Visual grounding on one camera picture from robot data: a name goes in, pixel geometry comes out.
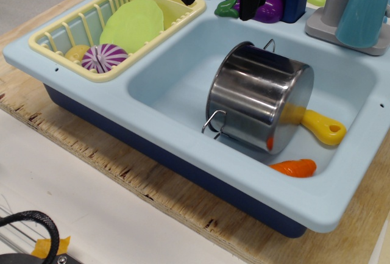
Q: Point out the cream yellow dish rack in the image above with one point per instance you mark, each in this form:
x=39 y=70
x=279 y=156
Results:
x=85 y=25

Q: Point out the yellow plastic utensil handle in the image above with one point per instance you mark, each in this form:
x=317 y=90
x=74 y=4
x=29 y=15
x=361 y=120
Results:
x=327 y=130

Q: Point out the plywood base board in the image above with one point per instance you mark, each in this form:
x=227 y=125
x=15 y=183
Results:
x=118 y=206

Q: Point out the yellow masking tape piece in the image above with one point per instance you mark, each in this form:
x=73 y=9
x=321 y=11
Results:
x=42 y=247

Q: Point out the teal plastic cup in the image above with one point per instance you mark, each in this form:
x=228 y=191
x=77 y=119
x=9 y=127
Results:
x=361 y=23

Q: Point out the light blue toy sink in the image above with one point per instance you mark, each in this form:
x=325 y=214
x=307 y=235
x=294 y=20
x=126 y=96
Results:
x=157 y=106

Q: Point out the purple toy eggplant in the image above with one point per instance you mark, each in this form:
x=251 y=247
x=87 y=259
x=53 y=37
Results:
x=270 y=12

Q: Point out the purple striped toy onion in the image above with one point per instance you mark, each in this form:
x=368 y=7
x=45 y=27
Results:
x=102 y=58

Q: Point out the light green plastic plate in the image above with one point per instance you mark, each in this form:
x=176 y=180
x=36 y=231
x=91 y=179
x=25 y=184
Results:
x=133 y=24

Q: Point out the stainless steel pot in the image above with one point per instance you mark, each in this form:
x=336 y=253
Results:
x=258 y=97

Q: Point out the grey toy faucet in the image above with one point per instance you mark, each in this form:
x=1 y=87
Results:
x=323 y=23

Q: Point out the orange toy carrot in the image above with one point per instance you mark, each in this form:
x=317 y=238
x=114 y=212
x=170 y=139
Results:
x=302 y=168

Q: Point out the yellow toy potato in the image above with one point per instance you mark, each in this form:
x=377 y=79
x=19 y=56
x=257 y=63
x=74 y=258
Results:
x=76 y=53

